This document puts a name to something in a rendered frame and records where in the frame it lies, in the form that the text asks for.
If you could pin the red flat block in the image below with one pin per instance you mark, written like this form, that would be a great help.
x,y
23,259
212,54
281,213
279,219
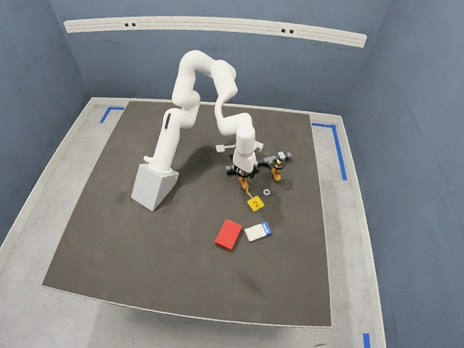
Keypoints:
x,y
228,235

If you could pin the yellow number tag with chain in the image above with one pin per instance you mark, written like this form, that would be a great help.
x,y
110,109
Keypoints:
x,y
255,203

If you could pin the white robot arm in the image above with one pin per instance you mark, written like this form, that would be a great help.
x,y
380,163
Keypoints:
x,y
184,96

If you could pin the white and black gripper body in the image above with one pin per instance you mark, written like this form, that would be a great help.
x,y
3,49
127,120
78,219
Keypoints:
x,y
245,164

